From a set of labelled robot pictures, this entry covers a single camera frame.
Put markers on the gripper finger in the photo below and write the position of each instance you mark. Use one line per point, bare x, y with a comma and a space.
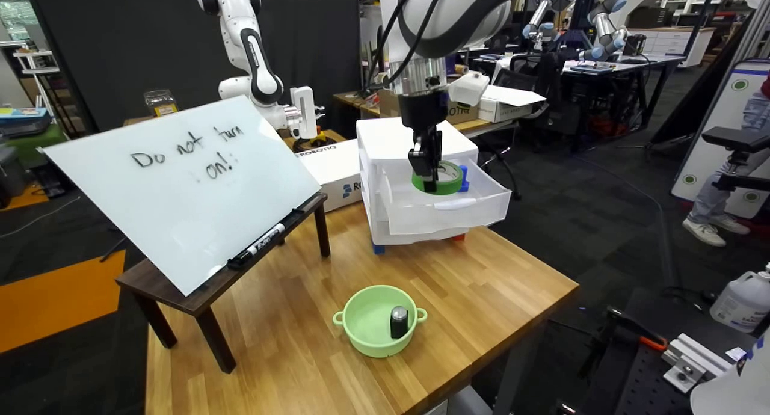
421, 162
438, 153

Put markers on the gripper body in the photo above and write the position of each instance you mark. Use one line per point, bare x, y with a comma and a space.
422, 111

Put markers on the green masking tape roll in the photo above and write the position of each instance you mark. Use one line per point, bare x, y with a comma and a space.
450, 185

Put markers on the white robot arm with gripper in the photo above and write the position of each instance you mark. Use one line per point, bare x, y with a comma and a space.
255, 60

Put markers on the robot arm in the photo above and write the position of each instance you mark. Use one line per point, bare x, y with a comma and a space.
448, 18

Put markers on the white plastic drawer unit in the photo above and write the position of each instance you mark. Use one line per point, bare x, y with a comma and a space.
391, 144

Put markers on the brown cardboard box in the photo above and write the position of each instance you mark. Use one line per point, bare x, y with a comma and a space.
462, 111

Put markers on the white plastic drawer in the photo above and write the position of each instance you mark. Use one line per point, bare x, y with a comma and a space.
457, 213

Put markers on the flat white box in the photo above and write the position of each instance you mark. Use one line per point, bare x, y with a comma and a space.
508, 102

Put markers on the long white cardboard box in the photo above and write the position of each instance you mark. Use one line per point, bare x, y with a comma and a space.
334, 171

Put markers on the small blue block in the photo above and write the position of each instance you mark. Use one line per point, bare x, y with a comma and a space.
378, 248

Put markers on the black office chair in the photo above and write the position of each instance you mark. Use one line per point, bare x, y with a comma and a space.
538, 78

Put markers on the black cylinder with silver top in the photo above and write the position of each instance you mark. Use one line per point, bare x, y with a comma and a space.
399, 323

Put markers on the black marker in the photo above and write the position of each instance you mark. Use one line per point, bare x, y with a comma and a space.
258, 245

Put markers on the grey and blue robot arms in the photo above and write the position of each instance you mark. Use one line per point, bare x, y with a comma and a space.
604, 30

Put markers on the black desk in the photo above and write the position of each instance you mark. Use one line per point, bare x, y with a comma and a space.
625, 66

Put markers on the whiteboard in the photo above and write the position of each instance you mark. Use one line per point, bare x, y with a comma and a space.
180, 192

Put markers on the white panel with green dots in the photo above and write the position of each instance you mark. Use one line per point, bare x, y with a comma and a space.
698, 162

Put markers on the orange and black clamp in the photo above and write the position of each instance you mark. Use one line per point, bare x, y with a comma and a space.
637, 334

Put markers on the small dark wooden table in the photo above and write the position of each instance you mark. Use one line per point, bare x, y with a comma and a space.
180, 288

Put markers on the person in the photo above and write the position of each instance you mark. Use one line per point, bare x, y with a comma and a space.
716, 198

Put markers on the black curtain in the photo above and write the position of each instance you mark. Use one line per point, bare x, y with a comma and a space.
150, 36

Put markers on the white plastic jug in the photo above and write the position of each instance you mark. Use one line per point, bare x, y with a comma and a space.
743, 301

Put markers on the white shelf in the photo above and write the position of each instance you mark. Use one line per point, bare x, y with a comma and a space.
36, 72

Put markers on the aluminium bracket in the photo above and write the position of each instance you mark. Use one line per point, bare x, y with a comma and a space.
692, 364

